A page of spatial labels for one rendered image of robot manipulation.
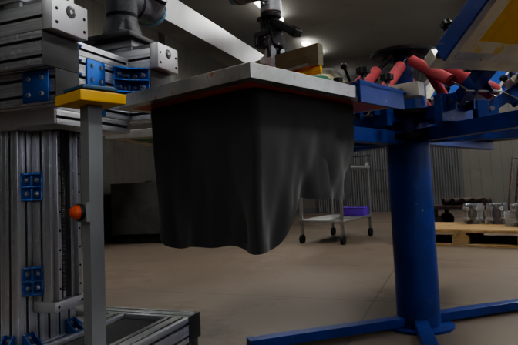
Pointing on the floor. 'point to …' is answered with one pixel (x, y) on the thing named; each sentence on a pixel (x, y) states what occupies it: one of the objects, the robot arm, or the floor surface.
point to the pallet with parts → (475, 219)
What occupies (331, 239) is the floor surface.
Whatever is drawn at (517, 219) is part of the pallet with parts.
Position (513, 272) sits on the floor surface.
